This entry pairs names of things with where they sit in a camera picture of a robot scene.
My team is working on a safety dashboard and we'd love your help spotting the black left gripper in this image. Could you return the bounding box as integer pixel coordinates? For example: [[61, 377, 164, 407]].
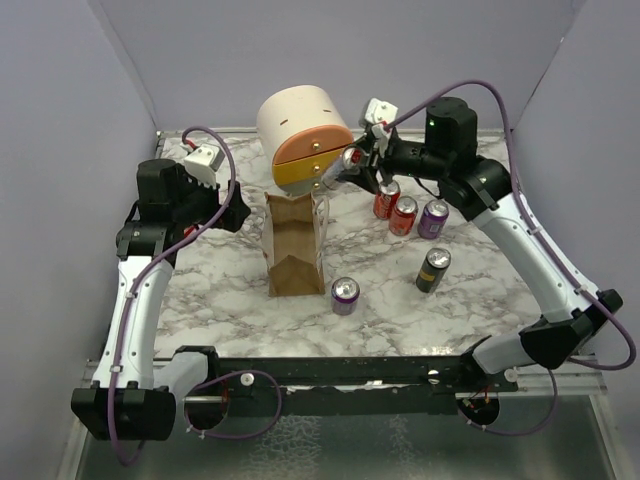
[[172, 165, 250, 231]]

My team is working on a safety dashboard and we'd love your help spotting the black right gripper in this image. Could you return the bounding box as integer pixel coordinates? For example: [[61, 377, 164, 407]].
[[339, 128, 449, 193]]

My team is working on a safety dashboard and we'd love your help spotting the silver blue energy drink can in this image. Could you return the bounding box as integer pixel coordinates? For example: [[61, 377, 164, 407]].
[[321, 146, 367, 190]]

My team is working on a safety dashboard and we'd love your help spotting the brown canvas bag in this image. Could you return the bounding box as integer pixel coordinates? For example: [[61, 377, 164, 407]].
[[245, 193, 330, 297]]

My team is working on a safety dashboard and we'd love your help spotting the purple fanta can front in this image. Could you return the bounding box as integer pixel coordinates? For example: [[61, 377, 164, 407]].
[[331, 277, 360, 316]]

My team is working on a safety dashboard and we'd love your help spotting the purple fanta can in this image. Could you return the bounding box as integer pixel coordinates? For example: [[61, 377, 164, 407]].
[[417, 199, 449, 239], [331, 277, 360, 316]]

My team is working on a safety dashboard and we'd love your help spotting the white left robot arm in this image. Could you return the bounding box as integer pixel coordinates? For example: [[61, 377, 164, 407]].
[[71, 156, 251, 441]]

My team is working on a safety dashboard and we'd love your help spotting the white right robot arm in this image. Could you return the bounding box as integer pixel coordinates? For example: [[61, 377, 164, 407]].
[[339, 97, 623, 391]]

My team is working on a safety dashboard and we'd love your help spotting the red cola can rear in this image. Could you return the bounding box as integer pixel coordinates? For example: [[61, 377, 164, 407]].
[[373, 180, 401, 220]]

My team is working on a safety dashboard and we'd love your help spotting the red cola can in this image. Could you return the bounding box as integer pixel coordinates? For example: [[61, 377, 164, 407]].
[[389, 196, 418, 236], [373, 180, 401, 220]]

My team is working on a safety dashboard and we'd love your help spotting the red cola can front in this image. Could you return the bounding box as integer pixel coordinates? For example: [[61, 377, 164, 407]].
[[389, 196, 418, 236]]

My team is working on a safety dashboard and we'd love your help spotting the cream round drawer cabinet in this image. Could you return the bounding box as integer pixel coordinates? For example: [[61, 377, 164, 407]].
[[256, 85, 353, 196]]

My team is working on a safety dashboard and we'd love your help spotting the purple fanta can rear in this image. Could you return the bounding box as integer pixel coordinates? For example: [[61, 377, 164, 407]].
[[417, 199, 449, 239]]

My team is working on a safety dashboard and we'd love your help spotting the black yellow can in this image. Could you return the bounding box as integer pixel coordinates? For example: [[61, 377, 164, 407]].
[[415, 247, 452, 293]]

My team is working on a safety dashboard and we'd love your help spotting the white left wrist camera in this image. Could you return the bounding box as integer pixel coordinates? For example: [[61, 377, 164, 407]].
[[183, 145, 225, 187]]

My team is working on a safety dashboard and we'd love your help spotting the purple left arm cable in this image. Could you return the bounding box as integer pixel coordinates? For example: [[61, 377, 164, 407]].
[[107, 125, 239, 467]]

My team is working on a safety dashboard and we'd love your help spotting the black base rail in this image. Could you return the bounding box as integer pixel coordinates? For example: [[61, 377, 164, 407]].
[[184, 347, 517, 428]]

